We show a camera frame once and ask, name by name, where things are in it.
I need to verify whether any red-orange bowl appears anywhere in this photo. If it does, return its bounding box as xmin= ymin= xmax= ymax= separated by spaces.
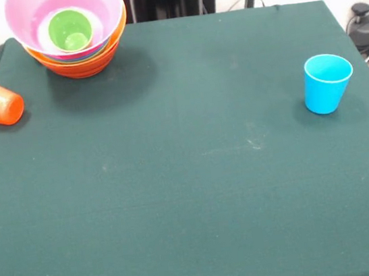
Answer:
xmin=35 ymin=45 xmax=119 ymax=85

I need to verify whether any green cup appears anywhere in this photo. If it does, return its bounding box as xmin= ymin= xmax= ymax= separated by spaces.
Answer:
xmin=45 ymin=6 xmax=96 ymax=56

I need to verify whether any light blue cup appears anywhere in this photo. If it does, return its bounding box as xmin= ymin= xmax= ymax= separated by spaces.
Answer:
xmin=298 ymin=50 xmax=360 ymax=118

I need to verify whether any large pink bowl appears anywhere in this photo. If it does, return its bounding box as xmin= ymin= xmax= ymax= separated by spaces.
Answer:
xmin=3 ymin=0 xmax=131 ymax=68

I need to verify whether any black stand base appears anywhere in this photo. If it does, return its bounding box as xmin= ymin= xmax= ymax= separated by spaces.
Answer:
xmin=343 ymin=1 xmax=369 ymax=55

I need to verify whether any large orange bowl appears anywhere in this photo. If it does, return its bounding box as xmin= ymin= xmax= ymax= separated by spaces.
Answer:
xmin=18 ymin=4 xmax=134 ymax=75

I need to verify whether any dark green tablecloth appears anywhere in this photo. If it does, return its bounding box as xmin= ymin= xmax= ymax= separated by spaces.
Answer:
xmin=0 ymin=0 xmax=369 ymax=276

